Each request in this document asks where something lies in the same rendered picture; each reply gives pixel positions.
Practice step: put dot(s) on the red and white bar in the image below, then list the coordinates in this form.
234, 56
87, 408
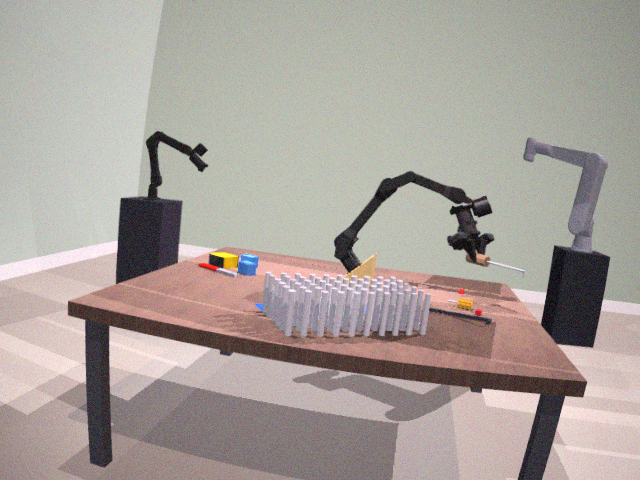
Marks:
217, 269

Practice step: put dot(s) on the blue block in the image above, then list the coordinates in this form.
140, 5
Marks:
247, 268
250, 258

